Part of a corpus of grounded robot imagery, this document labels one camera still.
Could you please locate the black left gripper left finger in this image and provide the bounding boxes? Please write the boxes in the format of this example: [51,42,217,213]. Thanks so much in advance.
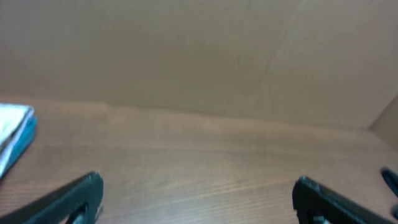
[1,172,104,223]

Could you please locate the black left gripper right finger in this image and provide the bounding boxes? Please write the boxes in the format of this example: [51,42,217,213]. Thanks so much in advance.
[292,176,392,224]

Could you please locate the folded beige trousers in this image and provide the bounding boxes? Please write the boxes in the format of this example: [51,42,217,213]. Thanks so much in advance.
[0,103,34,175]

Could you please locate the folded blue garment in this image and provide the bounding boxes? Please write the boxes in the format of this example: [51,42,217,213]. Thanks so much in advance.
[1,116,37,179]

